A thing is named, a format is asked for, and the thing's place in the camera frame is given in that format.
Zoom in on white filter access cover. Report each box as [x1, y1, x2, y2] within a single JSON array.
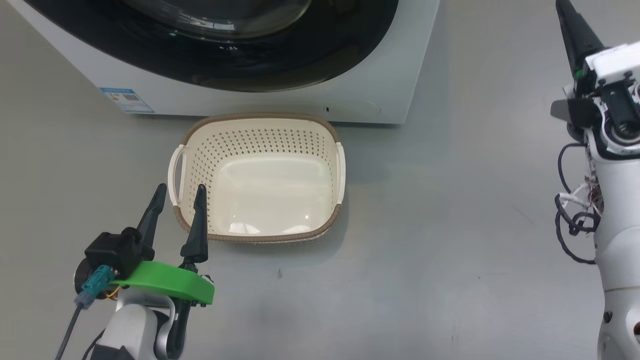
[[320, 99, 382, 122]]

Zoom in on white front-load washing machine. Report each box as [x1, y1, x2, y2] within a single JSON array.
[[5, 0, 441, 125]]

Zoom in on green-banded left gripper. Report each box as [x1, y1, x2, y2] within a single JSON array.
[[111, 183, 216, 360]]

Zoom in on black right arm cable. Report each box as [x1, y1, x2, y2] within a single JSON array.
[[554, 142, 603, 266]]

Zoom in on cream perforated laundry basket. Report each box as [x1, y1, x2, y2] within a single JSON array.
[[168, 113, 347, 244]]

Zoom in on black glass washing machine door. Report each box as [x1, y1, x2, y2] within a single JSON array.
[[22, 0, 400, 93]]

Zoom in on blue energy label sticker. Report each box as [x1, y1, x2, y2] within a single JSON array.
[[99, 88, 155, 114]]

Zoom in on teal-plug left camera cable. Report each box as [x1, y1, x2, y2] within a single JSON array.
[[54, 265, 114, 360]]

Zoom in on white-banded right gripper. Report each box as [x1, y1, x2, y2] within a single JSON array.
[[556, 0, 640, 161]]

